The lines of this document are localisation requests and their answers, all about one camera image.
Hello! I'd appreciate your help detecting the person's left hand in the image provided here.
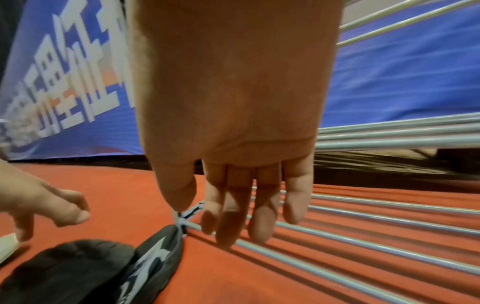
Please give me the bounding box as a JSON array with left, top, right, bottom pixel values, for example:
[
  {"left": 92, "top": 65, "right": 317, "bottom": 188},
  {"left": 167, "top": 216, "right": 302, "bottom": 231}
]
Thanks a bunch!
[{"left": 0, "top": 160, "right": 91, "bottom": 242}]

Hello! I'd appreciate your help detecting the person's right hand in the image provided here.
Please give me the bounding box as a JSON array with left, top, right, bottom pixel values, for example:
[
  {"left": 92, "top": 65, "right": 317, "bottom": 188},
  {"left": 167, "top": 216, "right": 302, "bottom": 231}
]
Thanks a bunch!
[{"left": 125, "top": 0, "right": 344, "bottom": 249}]

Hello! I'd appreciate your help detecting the grey metal shoe rack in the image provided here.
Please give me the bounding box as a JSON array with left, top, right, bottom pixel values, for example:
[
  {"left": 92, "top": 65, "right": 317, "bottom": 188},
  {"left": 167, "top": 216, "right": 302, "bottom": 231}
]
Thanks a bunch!
[{"left": 176, "top": 0, "right": 480, "bottom": 304}]

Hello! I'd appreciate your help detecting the blue printed banner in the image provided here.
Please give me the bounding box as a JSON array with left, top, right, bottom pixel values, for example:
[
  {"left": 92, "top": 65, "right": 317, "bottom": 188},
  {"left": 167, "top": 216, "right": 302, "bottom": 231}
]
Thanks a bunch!
[{"left": 0, "top": 0, "right": 480, "bottom": 163}]

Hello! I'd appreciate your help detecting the black grey mesh sneaker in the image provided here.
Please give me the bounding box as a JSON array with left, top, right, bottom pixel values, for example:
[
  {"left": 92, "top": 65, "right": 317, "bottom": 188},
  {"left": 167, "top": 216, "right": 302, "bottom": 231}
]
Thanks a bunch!
[
  {"left": 112, "top": 224, "right": 185, "bottom": 304},
  {"left": 0, "top": 239, "right": 136, "bottom": 304}
]

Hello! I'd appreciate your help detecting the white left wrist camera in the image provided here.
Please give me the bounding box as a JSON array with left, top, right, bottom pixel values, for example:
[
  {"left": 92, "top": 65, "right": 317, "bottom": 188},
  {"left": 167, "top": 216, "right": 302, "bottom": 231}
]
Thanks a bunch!
[{"left": 0, "top": 232, "right": 21, "bottom": 263}]

